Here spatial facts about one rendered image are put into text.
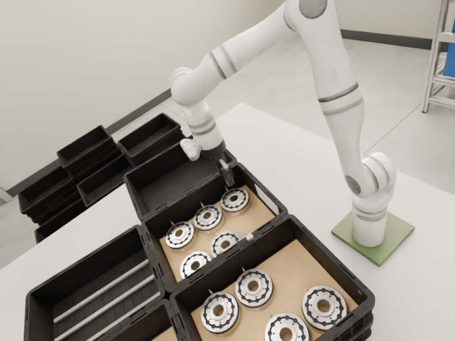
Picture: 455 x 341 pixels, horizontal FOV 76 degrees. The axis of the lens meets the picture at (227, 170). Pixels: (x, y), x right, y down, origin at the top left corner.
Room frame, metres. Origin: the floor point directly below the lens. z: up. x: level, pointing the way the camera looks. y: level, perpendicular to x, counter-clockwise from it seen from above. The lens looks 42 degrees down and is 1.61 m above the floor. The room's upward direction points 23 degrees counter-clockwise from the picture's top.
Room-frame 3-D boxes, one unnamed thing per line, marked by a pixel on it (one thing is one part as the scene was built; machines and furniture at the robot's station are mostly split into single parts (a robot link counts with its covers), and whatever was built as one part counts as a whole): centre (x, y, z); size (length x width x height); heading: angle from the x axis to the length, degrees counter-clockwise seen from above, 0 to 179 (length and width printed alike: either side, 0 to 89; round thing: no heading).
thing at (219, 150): (0.66, 0.01, 1.11); 0.08 x 0.08 x 0.09
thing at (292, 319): (0.24, 0.03, 0.86); 0.10 x 0.10 x 0.01
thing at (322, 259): (0.31, 0.04, 0.87); 0.40 x 0.30 x 0.11; 103
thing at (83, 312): (0.52, 0.50, 0.87); 0.40 x 0.30 x 0.11; 103
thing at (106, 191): (1.69, 0.78, 0.31); 0.40 x 0.30 x 0.34; 111
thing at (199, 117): (0.68, 0.01, 1.27); 0.09 x 0.07 x 0.15; 175
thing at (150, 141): (1.84, 0.41, 0.37); 0.40 x 0.30 x 0.45; 111
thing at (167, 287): (0.60, 0.11, 0.92); 0.40 x 0.30 x 0.02; 103
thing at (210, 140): (0.66, 0.03, 1.18); 0.11 x 0.09 x 0.06; 101
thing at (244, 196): (0.69, 0.02, 0.86); 0.10 x 0.10 x 0.01
